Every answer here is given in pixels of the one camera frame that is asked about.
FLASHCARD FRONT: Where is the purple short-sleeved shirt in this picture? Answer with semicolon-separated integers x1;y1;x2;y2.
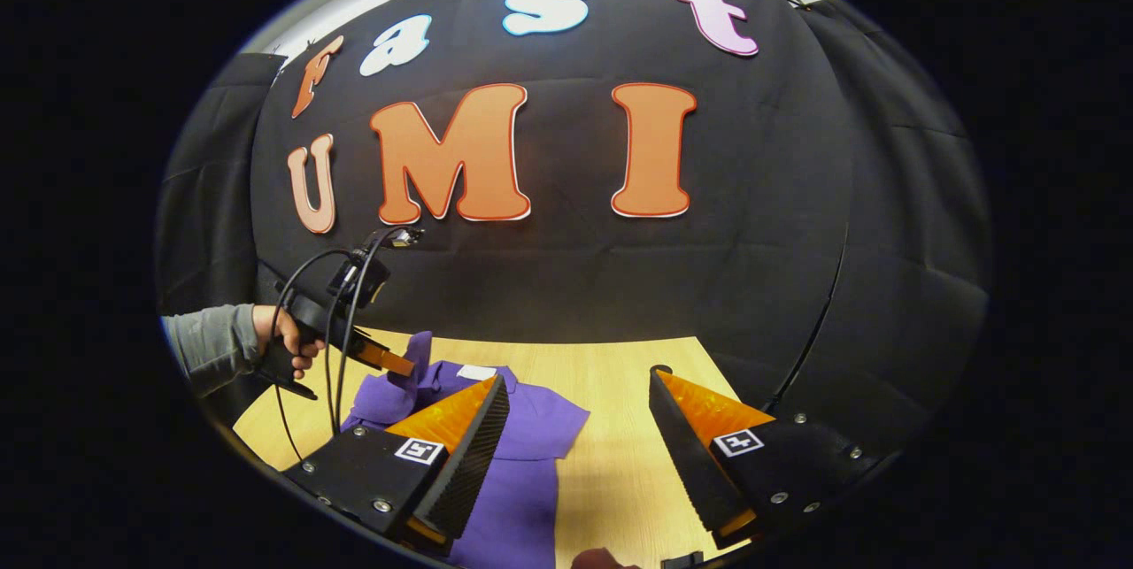
341;330;591;569

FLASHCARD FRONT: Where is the black cable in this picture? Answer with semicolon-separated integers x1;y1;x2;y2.
329;231;410;439
270;249;355;464

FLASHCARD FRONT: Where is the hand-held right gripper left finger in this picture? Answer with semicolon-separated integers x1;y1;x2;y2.
283;374;513;552

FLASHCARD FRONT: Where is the black backdrop cloth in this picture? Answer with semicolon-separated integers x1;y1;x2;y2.
155;0;992;464

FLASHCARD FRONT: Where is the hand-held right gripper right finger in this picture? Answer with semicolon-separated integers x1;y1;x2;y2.
648;365;879;551

